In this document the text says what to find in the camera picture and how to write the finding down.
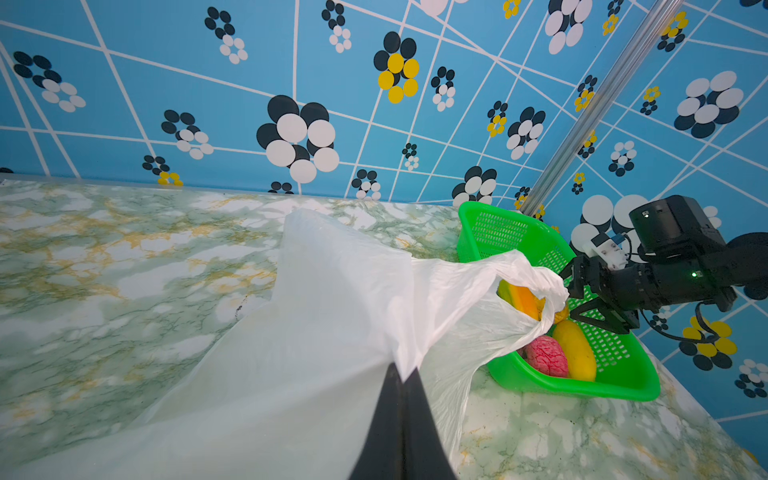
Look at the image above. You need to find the green plastic perforated basket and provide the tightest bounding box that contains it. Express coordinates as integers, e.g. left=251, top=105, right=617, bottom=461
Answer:
left=457, top=201, right=661, bottom=402

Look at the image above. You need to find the right rear aluminium frame post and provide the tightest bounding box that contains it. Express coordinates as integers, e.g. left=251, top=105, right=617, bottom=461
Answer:
left=520, top=0, right=682, bottom=216

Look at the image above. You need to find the orange papaya slice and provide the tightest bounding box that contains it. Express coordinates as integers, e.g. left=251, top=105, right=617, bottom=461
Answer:
left=497, top=280, right=543, bottom=321

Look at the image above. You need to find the yellow lemon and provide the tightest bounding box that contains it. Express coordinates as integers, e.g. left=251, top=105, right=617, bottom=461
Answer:
left=553, top=304, right=570, bottom=325

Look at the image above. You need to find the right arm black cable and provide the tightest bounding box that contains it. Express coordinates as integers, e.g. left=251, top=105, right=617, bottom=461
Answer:
left=638, top=302, right=721, bottom=344

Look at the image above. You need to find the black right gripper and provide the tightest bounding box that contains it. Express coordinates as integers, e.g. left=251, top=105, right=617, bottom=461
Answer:
left=560, top=195, right=738, bottom=335

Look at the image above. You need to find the orange yellow mango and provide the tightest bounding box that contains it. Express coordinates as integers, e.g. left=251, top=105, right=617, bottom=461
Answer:
left=552, top=320, right=597, bottom=382

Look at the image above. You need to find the pink red dragon fruit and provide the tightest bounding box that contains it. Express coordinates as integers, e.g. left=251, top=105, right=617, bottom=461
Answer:
left=521, top=335, right=568, bottom=378

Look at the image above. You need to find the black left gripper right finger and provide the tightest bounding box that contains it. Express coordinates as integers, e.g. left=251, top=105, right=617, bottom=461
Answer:
left=403, top=370, right=457, bottom=480

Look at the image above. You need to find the white plastic bag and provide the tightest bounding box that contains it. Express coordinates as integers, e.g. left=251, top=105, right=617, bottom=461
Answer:
left=9, top=210, right=568, bottom=479

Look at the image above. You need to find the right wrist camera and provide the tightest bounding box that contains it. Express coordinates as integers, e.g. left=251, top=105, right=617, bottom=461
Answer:
left=586, top=233, right=628, bottom=271

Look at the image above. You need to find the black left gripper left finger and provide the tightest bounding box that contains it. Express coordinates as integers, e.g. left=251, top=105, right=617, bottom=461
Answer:
left=349, top=363, right=405, bottom=480

